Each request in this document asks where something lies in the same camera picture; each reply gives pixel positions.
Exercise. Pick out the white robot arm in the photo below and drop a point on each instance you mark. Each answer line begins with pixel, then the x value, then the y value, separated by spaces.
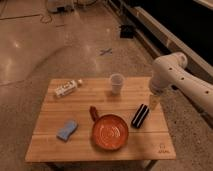
pixel 170 70

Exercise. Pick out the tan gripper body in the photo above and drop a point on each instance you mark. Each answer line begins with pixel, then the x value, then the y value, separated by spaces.
pixel 153 101

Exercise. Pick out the orange pan with handle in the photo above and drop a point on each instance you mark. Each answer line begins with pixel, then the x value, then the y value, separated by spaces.
pixel 109 132

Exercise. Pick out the white plastic bottle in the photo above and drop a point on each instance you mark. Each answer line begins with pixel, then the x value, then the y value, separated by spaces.
pixel 67 88

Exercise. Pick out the black striped eraser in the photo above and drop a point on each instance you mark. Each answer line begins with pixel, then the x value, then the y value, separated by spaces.
pixel 139 116

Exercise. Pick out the black box on floor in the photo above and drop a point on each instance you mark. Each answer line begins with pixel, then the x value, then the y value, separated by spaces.
pixel 127 31

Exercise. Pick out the wooden folding table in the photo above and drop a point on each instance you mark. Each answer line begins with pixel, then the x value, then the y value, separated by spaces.
pixel 91 124

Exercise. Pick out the blue sponge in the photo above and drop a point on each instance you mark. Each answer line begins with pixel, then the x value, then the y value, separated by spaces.
pixel 65 132

